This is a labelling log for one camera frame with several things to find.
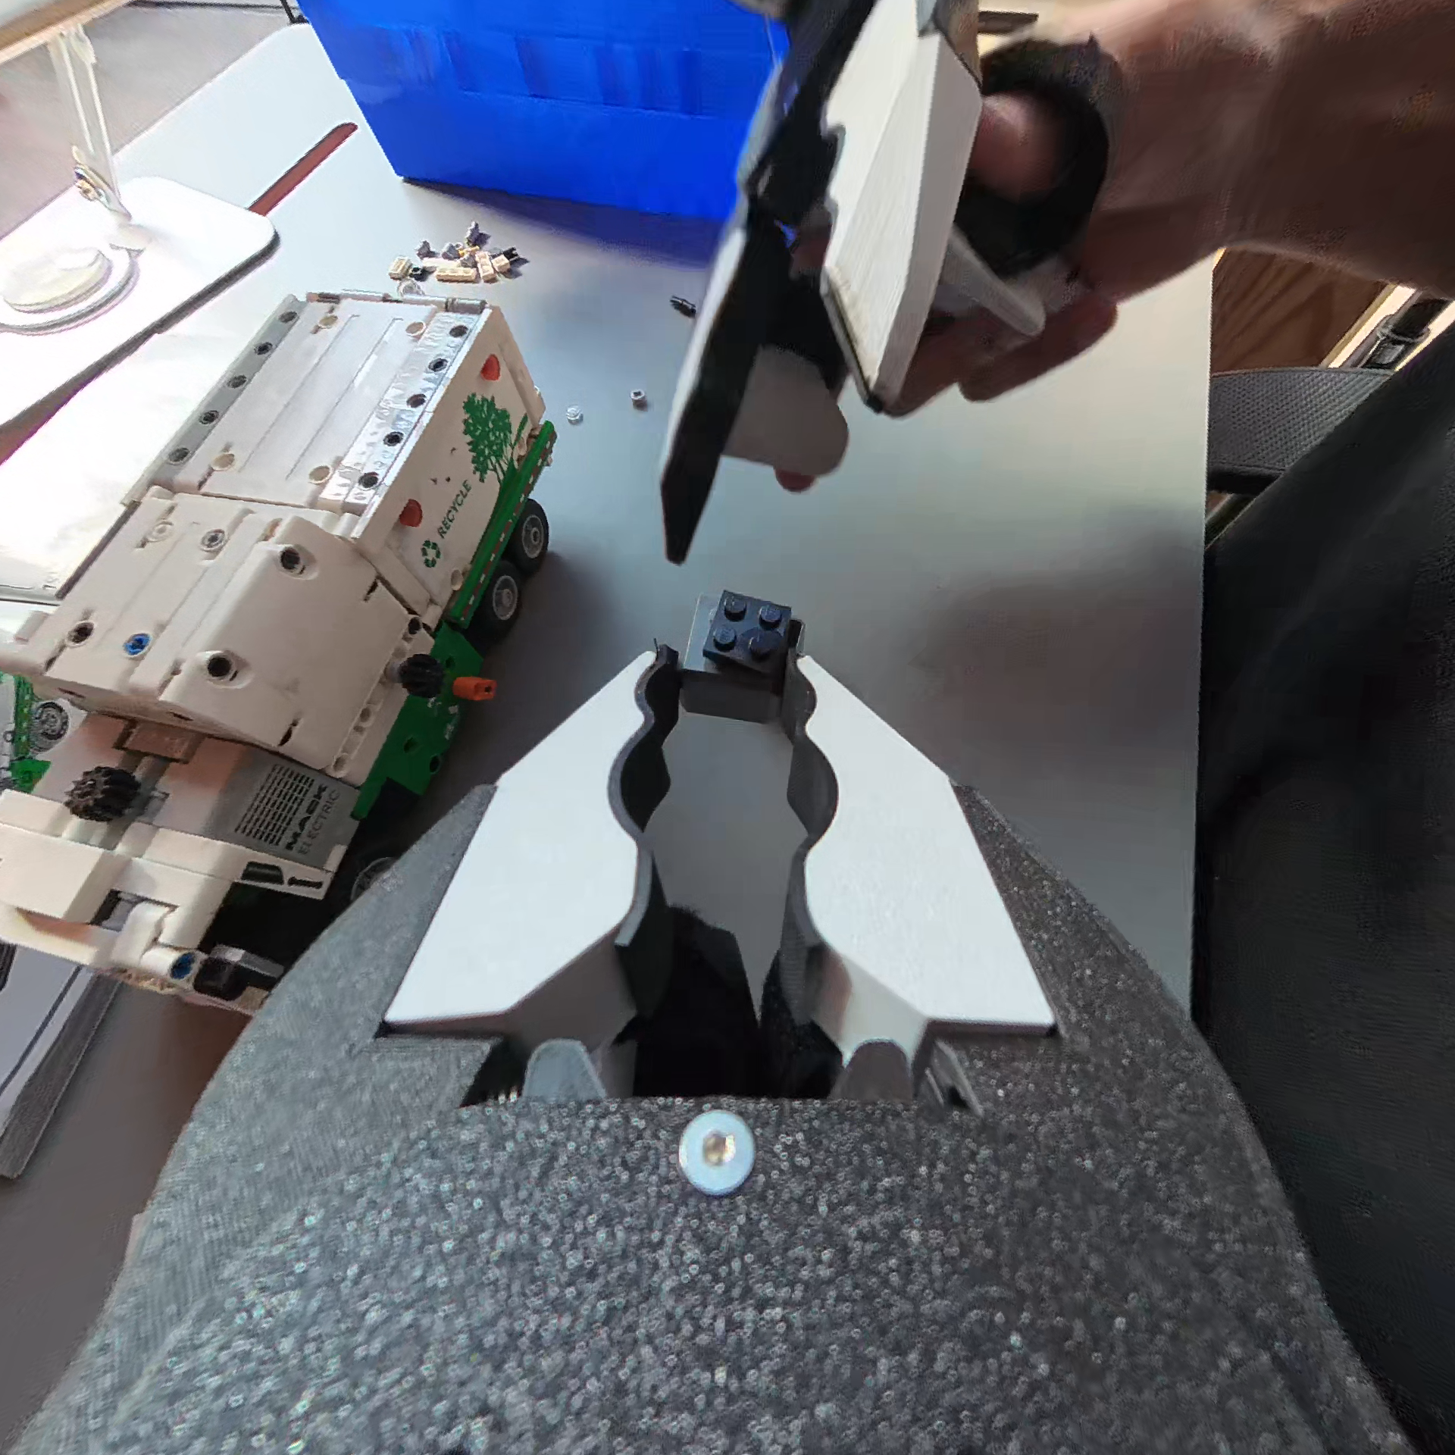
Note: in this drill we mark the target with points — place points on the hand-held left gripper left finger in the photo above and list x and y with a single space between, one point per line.
522 886

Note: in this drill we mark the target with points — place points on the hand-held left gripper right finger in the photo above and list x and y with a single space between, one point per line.
920 898

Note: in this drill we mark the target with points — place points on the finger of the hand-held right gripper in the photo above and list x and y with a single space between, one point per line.
716 374

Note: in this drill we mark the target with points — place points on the black lego brick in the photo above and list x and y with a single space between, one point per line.
745 635

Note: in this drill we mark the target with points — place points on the grey lego bin recycle sticker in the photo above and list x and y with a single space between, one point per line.
733 695

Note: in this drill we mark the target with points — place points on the pile of small lego pieces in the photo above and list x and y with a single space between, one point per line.
461 259

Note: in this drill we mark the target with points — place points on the white green lego garbage truck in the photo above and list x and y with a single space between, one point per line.
284 591

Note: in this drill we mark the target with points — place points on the blue plastic bin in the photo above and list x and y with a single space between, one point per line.
545 90

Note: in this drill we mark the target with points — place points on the wooden instruction board stand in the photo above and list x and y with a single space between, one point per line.
171 238

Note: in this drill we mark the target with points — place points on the black office chair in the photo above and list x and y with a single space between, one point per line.
1284 420

